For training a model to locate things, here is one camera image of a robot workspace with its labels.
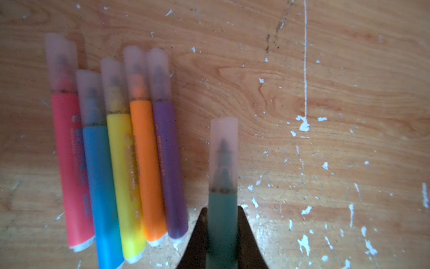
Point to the green marker pen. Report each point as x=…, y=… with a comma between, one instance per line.
x=222, y=231

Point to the purple marker pen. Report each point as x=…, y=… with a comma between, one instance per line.
x=167, y=145

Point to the blue marker pen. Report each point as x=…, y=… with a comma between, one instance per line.
x=99, y=170

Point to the pink marker pen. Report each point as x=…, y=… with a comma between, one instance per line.
x=62, y=60

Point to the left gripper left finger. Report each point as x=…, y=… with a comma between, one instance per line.
x=195, y=253

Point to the yellow marker pen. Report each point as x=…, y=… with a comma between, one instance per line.
x=122, y=149

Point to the clear pen cap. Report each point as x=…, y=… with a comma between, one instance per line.
x=224, y=155

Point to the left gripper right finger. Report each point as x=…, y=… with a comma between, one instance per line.
x=248, y=253

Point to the orange marker pen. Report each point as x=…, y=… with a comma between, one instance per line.
x=145, y=146

